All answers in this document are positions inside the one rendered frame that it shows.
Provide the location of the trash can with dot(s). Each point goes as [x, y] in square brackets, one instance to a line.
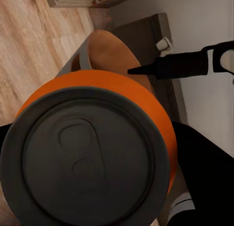
[104, 51]

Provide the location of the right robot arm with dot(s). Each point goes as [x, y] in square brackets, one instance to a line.
[183, 65]

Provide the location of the cabinet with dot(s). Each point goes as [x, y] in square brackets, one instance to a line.
[141, 38]

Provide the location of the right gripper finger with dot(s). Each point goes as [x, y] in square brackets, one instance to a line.
[146, 69]

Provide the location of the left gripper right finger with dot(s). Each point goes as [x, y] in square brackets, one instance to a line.
[209, 175]

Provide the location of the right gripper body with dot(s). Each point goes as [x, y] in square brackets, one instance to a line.
[173, 66]

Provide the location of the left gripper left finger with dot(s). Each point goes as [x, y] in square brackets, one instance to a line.
[3, 131]

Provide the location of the can of soda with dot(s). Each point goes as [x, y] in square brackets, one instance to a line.
[89, 148]

